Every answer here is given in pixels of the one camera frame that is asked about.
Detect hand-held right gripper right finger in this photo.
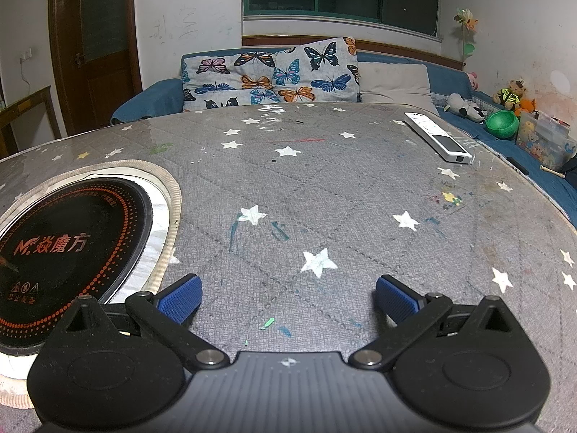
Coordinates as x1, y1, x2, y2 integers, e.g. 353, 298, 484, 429
349, 274, 524, 369

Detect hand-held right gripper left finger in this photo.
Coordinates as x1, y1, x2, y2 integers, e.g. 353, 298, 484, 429
56, 274, 230, 369

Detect round black induction cooker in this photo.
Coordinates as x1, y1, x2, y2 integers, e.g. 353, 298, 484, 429
0, 176, 156, 357

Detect grey star quilted table cover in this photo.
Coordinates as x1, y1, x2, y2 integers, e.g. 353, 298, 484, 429
0, 101, 577, 411

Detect white remote control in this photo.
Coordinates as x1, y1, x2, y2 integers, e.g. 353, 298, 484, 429
403, 111, 473, 163

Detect black marker pen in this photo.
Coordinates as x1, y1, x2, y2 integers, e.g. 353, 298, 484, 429
507, 156, 532, 176

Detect green plastic bowl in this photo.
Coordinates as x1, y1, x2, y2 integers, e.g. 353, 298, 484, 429
484, 109, 519, 140

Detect black and white cow plush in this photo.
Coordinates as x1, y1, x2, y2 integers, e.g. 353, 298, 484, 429
444, 93, 486, 123

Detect blue sofa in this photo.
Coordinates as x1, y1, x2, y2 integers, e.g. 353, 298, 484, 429
110, 46, 577, 231

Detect white pillow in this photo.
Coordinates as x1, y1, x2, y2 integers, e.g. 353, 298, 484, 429
358, 62, 440, 115

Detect clear plastic toy box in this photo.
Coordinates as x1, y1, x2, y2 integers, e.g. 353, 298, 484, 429
516, 110, 577, 172

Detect orange plush toy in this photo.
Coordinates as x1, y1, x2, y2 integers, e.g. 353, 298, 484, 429
514, 98, 539, 120

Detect teddy bear with green vest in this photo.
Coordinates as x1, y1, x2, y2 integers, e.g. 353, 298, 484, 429
491, 79, 528, 111

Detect wooden door with glass pane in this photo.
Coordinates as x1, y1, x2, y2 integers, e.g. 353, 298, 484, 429
47, 0, 142, 136

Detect butterfly pattern pillow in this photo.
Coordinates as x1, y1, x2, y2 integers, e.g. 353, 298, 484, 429
181, 37, 361, 113

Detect wooden table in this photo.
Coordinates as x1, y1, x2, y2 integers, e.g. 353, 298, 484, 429
0, 85, 61, 158

